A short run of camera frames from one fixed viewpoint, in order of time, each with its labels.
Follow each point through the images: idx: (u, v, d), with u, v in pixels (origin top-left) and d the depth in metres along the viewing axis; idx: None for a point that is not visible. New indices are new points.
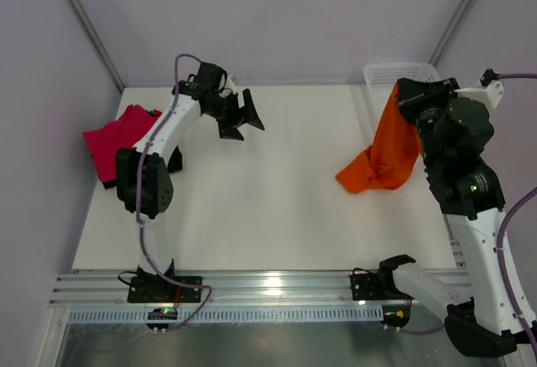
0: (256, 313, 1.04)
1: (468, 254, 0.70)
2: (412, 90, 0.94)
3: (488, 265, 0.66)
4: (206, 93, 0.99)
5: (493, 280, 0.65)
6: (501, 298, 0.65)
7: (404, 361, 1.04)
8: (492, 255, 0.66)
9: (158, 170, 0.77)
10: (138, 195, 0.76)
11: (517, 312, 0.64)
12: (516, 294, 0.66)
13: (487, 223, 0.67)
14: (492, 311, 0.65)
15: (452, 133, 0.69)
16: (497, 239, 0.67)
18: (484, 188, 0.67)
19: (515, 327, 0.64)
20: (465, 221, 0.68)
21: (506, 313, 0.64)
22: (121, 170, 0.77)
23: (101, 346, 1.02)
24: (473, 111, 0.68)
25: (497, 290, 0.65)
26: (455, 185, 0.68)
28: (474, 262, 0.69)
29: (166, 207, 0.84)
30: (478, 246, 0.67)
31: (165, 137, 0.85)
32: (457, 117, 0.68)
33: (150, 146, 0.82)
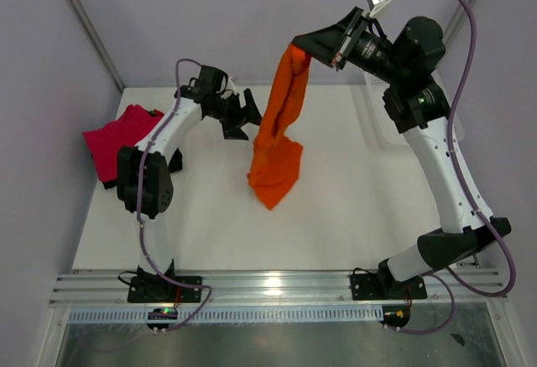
0: (256, 313, 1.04)
1: (424, 163, 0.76)
2: (314, 41, 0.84)
3: (443, 169, 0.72)
4: (208, 97, 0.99)
5: (450, 182, 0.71)
6: (459, 197, 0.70)
7: (405, 360, 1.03)
8: (446, 158, 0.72)
9: (159, 169, 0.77)
10: (138, 192, 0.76)
11: (474, 208, 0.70)
12: (473, 194, 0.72)
13: (438, 130, 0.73)
14: (452, 212, 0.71)
15: (409, 53, 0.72)
16: (449, 143, 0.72)
18: (432, 101, 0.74)
19: (475, 222, 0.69)
20: (416, 131, 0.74)
21: (464, 212, 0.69)
22: (122, 169, 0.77)
23: (101, 347, 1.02)
24: (424, 29, 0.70)
25: (453, 191, 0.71)
26: (406, 102, 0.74)
28: (431, 169, 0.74)
29: (166, 207, 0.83)
30: (433, 152, 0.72)
31: (167, 138, 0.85)
32: (414, 36, 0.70)
33: (152, 146, 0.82)
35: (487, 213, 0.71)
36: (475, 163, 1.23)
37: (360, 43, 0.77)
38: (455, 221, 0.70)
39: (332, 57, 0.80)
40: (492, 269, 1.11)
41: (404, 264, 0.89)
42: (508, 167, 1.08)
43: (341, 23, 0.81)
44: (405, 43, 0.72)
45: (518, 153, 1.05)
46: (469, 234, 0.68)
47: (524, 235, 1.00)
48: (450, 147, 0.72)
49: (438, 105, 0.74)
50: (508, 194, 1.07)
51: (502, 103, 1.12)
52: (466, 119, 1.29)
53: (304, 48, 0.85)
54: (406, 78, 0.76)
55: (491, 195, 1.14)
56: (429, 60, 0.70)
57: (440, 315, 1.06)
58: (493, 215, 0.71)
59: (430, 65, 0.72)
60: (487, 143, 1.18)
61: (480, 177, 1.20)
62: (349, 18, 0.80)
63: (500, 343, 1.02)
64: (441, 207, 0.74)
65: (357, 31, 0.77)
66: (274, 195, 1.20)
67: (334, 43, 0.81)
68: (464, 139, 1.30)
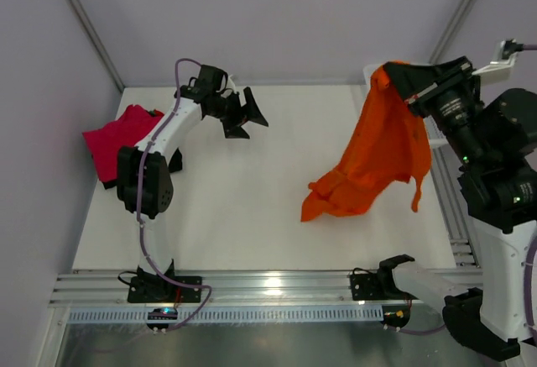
0: (256, 313, 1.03)
1: (489, 257, 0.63)
2: (404, 79, 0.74)
3: (511, 280, 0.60)
4: (209, 97, 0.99)
5: (512, 293, 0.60)
6: (517, 311, 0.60)
7: (404, 360, 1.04)
8: (520, 269, 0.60)
9: (159, 169, 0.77)
10: (138, 192, 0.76)
11: (529, 323, 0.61)
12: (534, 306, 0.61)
13: (522, 238, 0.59)
14: (503, 317, 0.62)
15: (500, 130, 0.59)
16: (530, 256, 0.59)
18: (529, 199, 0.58)
19: (523, 333, 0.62)
20: (496, 231, 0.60)
21: (518, 323, 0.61)
22: (122, 170, 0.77)
23: (101, 347, 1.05)
24: (526, 107, 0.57)
25: (513, 301, 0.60)
26: (495, 190, 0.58)
28: (494, 266, 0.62)
29: (167, 207, 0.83)
30: (506, 259, 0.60)
31: (167, 138, 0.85)
32: (511, 115, 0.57)
33: (152, 146, 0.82)
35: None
36: None
37: (442, 97, 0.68)
38: (503, 326, 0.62)
39: (407, 96, 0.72)
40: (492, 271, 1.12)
41: (408, 279, 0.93)
42: None
43: (438, 65, 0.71)
44: (493, 116, 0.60)
45: None
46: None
47: None
48: (529, 259, 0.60)
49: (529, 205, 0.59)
50: None
51: None
52: None
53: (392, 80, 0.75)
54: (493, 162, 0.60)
55: None
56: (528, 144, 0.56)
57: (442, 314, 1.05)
58: None
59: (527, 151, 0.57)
60: None
61: None
62: (448, 66, 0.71)
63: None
64: (491, 300, 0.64)
65: (448, 82, 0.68)
66: (314, 213, 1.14)
67: (420, 83, 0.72)
68: None
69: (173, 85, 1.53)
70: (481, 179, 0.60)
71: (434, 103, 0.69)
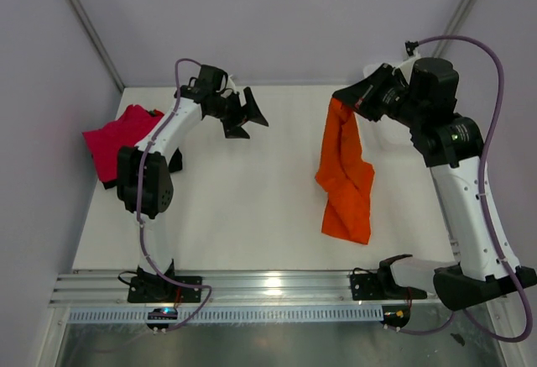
0: (256, 313, 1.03)
1: (449, 201, 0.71)
2: (350, 94, 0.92)
3: (471, 213, 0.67)
4: (209, 96, 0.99)
5: (475, 227, 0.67)
6: (485, 245, 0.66)
7: (404, 360, 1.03)
8: (476, 201, 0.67)
9: (159, 169, 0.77)
10: (138, 192, 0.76)
11: (500, 258, 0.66)
12: (500, 242, 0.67)
13: (469, 170, 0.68)
14: (475, 256, 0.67)
15: (422, 86, 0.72)
16: (480, 186, 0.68)
18: (466, 136, 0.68)
19: (499, 271, 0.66)
20: (447, 170, 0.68)
21: (489, 259, 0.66)
22: (122, 170, 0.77)
23: (101, 347, 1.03)
24: (431, 62, 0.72)
25: (479, 236, 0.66)
26: (436, 135, 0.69)
28: (455, 207, 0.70)
29: (167, 207, 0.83)
30: (461, 193, 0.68)
31: (167, 137, 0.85)
32: (423, 69, 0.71)
33: (152, 146, 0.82)
35: (513, 264, 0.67)
36: None
37: (381, 92, 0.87)
38: (477, 265, 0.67)
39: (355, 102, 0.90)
40: None
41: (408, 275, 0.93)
42: (509, 168, 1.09)
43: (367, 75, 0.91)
44: (414, 76, 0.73)
45: (519, 152, 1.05)
46: (492, 285, 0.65)
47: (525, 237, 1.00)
48: (481, 190, 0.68)
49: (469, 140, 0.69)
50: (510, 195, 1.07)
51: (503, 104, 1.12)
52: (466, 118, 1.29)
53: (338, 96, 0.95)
54: (429, 112, 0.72)
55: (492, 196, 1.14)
56: (445, 85, 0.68)
57: (440, 314, 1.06)
58: (520, 265, 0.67)
59: (449, 94, 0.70)
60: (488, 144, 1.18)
61: None
62: (374, 71, 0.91)
63: (495, 326, 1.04)
64: (463, 246, 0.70)
65: (378, 81, 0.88)
66: (334, 224, 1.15)
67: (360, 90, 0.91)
68: None
69: (173, 85, 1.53)
70: (423, 132, 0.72)
71: (377, 100, 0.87)
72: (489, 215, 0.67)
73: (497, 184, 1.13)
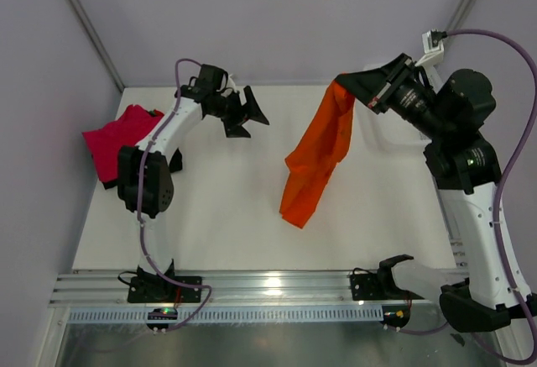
0: (256, 313, 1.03)
1: (461, 225, 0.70)
2: (357, 83, 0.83)
3: (484, 241, 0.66)
4: (209, 96, 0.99)
5: (488, 254, 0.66)
6: (497, 273, 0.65)
7: (404, 360, 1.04)
8: (489, 228, 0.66)
9: (159, 168, 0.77)
10: (139, 192, 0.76)
11: (512, 286, 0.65)
12: (512, 269, 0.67)
13: (483, 197, 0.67)
14: (486, 283, 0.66)
15: (453, 107, 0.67)
16: (495, 213, 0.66)
18: (482, 162, 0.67)
19: (509, 301, 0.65)
20: (461, 196, 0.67)
21: (500, 288, 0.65)
22: (122, 170, 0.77)
23: (101, 347, 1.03)
24: (471, 82, 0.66)
25: (492, 264, 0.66)
26: (451, 158, 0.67)
28: (468, 233, 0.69)
29: (167, 207, 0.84)
30: (475, 220, 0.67)
31: (167, 137, 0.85)
32: (459, 90, 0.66)
33: (153, 146, 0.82)
35: (523, 293, 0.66)
36: None
37: (399, 91, 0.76)
38: (487, 293, 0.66)
39: (368, 101, 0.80)
40: None
41: (407, 275, 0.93)
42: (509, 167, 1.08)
43: (385, 66, 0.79)
44: (449, 95, 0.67)
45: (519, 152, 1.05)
46: (503, 313, 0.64)
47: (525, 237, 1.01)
48: (494, 217, 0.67)
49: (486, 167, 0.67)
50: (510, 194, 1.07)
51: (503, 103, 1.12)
52: None
53: (346, 87, 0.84)
54: (450, 134, 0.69)
55: None
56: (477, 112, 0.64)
57: (441, 314, 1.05)
58: (531, 295, 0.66)
59: (477, 121, 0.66)
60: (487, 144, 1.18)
61: None
62: (393, 64, 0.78)
63: (502, 346, 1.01)
64: (474, 271, 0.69)
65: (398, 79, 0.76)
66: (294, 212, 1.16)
67: (374, 85, 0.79)
68: None
69: (173, 85, 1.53)
70: (440, 150, 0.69)
71: (396, 100, 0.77)
72: (503, 243, 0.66)
73: None
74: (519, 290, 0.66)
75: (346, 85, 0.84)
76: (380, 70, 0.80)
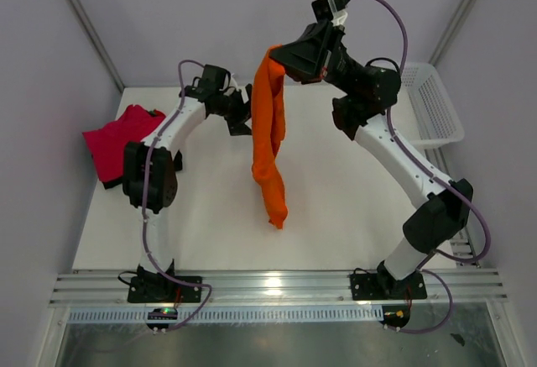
0: (256, 313, 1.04)
1: (381, 156, 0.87)
2: (295, 54, 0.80)
3: (397, 156, 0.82)
4: (212, 96, 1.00)
5: (404, 162, 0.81)
6: (414, 171, 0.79)
7: (404, 360, 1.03)
8: (392, 143, 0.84)
9: (165, 163, 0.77)
10: (145, 186, 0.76)
11: (431, 177, 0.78)
12: (426, 166, 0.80)
13: (378, 126, 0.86)
14: (414, 186, 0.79)
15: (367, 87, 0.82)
16: (391, 131, 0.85)
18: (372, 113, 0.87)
19: (436, 188, 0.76)
20: (360, 129, 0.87)
21: (424, 182, 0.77)
22: (127, 163, 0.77)
23: (101, 347, 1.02)
24: (388, 84, 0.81)
25: (409, 167, 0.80)
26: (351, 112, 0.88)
28: (388, 159, 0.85)
29: (170, 202, 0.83)
30: (379, 142, 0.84)
31: (172, 133, 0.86)
32: (378, 92, 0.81)
33: (158, 142, 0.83)
35: (445, 179, 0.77)
36: (476, 161, 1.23)
37: (335, 60, 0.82)
38: (419, 191, 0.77)
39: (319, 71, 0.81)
40: (492, 269, 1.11)
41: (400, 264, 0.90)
42: (508, 166, 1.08)
43: (315, 34, 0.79)
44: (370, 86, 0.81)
45: (518, 151, 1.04)
46: (435, 200, 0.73)
47: (523, 237, 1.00)
48: (392, 134, 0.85)
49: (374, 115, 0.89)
50: (510, 194, 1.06)
51: (503, 102, 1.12)
52: (466, 117, 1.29)
53: (287, 64, 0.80)
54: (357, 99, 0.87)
55: (491, 195, 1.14)
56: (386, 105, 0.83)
57: (440, 315, 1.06)
58: (452, 178, 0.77)
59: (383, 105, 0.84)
60: (487, 143, 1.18)
61: (479, 177, 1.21)
62: (323, 31, 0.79)
63: (501, 344, 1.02)
64: (407, 186, 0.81)
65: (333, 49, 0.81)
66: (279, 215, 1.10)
67: (313, 54, 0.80)
68: (464, 138, 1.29)
69: (174, 85, 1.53)
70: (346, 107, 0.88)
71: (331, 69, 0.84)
72: (408, 150, 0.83)
73: (497, 182, 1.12)
74: (440, 177, 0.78)
75: (285, 61, 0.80)
76: (310, 37, 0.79)
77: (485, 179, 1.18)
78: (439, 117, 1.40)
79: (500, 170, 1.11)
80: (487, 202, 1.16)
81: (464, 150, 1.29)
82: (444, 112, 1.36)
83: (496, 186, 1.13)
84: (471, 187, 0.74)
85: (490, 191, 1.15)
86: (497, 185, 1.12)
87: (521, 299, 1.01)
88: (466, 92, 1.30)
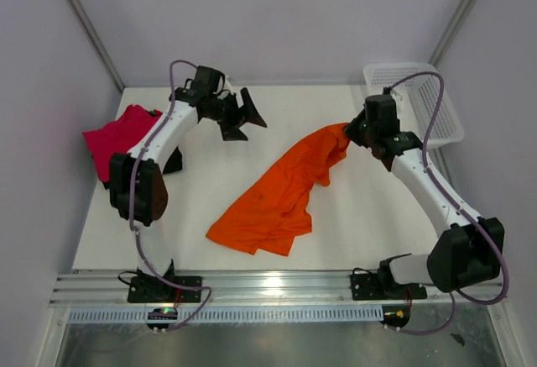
0: (256, 313, 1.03)
1: (411, 186, 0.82)
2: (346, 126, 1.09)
3: (424, 185, 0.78)
4: (204, 99, 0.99)
5: (430, 191, 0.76)
6: (441, 201, 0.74)
7: (404, 360, 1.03)
8: (424, 174, 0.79)
9: (152, 175, 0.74)
10: (131, 199, 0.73)
11: (458, 208, 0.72)
12: (456, 199, 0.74)
13: (413, 157, 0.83)
14: (440, 216, 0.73)
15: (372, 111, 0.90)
16: (424, 162, 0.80)
18: (404, 138, 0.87)
19: (461, 221, 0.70)
20: (397, 160, 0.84)
21: (449, 212, 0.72)
22: (113, 175, 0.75)
23: (100, 347, 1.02)
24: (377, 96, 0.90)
25: (435, 197, 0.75)
26: (384, 144, 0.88)
28: (416, 187, 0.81)
29: (160, 214, 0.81)
30: (412, 172, 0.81)
31: (161, 143, 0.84)
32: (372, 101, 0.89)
33: (146, 153, 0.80)
35: (473, 214, 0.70)
36: (476, 162, 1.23)
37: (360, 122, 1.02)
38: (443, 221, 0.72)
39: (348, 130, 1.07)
40: None
41: (405, 265, 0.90)
42: (508, 167, 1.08)
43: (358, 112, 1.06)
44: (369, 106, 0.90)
45: (518, 151, 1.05)
46: (458, 229, 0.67)
47: (523, 238, 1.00)
48: (425, 165, 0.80)
49: (414, 146, 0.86)
50: (509, 194, 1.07)
51: (502, 104, 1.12)
52: (466, 117, 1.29)
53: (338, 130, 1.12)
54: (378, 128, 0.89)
55: (491, 195, 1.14)
56: (384, 108, 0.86)
57: (440, 315, 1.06)
58: (482, 215, 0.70)
59: (393, 114, 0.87)
60: (487, 144, 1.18)
61: (478, 177, 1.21)
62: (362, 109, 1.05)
63: (501, 344, 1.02)
64: (433, 217, 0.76)
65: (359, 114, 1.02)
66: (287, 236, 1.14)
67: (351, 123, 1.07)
68: (464, 138, 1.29)
69: (173, 85, 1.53)
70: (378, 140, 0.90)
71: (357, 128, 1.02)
72: (437, 180, 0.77)
73: (497, 182, 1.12)
74: (468, 211, 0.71)
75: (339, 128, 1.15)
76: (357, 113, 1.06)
77: (484, 180, 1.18)
78: (439, 118, 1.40)
79: (501, 169, 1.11)
80: (487, 202, 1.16)
81: (464, 150, 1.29)
82: (445, 113, 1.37)
83: (496, 186, 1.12)
84: (501, 228, 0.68)
85: (490, 191, 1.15)
86: (497, 186, 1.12)
87: (521, 299, 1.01)
88: (466, 93, 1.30)
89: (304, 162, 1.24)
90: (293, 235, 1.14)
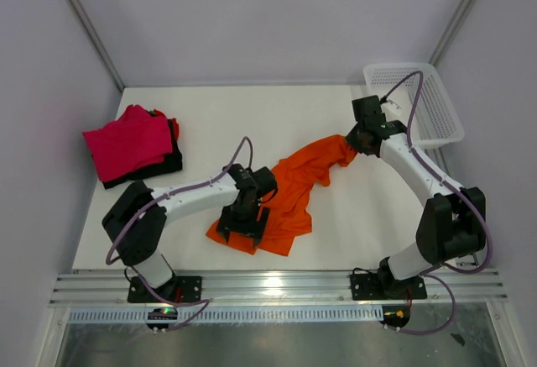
0: (256, 313, 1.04)
1: (398, 168, 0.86)
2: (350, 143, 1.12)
3: (409, 160, 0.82)
4: (252, 191, 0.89)
5: (414, 167, 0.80)
6: (425, 175, 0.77)
7: (404, 360, 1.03)
8: (409, 154, 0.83)
9: (153, 225, 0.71)
10: (122, 231, 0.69)
11: (441, 180, 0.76)
12: (438, 172, 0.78)
13: (398, 139, 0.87)
14: (424, 189, 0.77)
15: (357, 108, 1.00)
16: (409, 143, 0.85)
18: (392, 127, 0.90)
19: (445, 191, 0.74)
20: (384, 145, 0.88)
21: (433, 184, 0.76)
22: (123, 199, 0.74)
23: (100, 347, 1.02)
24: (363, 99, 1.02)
25: (419, 172, 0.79)
26: (374, 133, 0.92)
28: (403, 167, 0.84)
29: (138, 261, 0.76)
30: (397, 153, 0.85)
31: (185, 200, 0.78)
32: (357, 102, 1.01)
33: (164, 201, 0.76)
35: (456, 185, 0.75)
36: (476, 162, 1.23)
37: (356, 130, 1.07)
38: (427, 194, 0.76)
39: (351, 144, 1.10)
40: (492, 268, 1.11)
41: (404, 268, 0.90)
42: (508, 167, 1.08)
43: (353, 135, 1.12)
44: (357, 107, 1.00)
45: (518, 151, 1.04)
46: (441, 198, 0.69)
47: (523, 238, 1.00)
48: (409, 146, 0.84)
49: (398, 132, 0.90)
50: (509, 195, 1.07)
51: (503, 104, 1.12)
52: (466, 117, 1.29)
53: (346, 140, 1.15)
54: (365, 119, 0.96)
55: (491, 195, 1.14)
56: (369, 102, 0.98)
57: (440, 314, 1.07)
58: (464, 186, 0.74)
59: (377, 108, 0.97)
60: (487, 144, 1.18)
61: (479, 177, 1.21)
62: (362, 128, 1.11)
63: (500, 344, 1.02)
64: (418, 192, 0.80)
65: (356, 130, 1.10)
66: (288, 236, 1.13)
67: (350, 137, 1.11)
68: (464, 138, 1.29)
69: (173, 85, 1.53)
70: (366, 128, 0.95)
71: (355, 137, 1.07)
72: (420, 157, 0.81)
73: (497, 183, 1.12)
74: (450, 182, 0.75)
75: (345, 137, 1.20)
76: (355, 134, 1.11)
77: (485, 180, 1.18)
78: (438, 118, 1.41)
79: (500, 170, 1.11)
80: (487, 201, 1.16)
81: (464, 150, 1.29)
82: (445, 113, 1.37)
83: (496, 187, 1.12)
84: (482, 196, 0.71)
85: (490, 191, 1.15)
86: (497, 186, 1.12)
87: (520, 299, 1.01)
88: (466, 93, 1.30)
89: (305, 165, 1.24)
90: (293, 235, 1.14)
